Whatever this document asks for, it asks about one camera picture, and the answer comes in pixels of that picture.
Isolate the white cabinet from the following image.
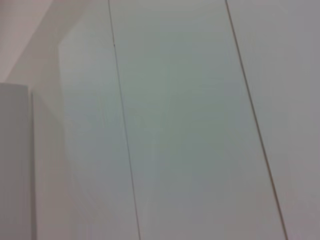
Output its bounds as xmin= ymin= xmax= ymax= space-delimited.
xmin=0 ymin=82 xmax=38 ymax=240

